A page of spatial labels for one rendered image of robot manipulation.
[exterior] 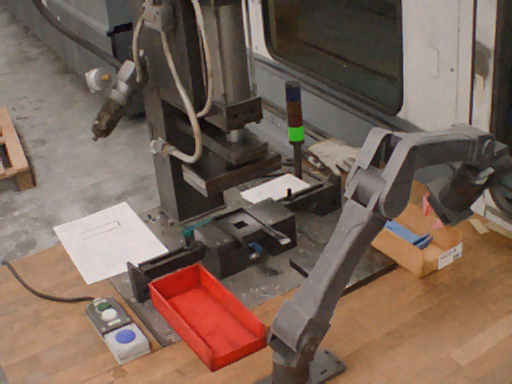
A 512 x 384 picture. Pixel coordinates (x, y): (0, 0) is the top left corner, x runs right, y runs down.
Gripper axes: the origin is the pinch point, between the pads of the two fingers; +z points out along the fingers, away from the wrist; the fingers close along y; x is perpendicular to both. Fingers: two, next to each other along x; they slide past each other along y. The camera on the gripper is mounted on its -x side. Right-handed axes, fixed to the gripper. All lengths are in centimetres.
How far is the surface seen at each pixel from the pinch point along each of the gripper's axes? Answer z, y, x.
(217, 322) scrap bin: 14.7, 3.3, 46.5
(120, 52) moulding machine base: 221, 242, -53
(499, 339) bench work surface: -7.2, -28.8, 7.6
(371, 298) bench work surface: 7.6, -7.4, 18.0
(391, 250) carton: 9.5, 0.3, 6.1
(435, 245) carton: 9.3, -3.3, -4.9
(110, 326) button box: 18, 12, 66
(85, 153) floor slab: 254, 196, -13
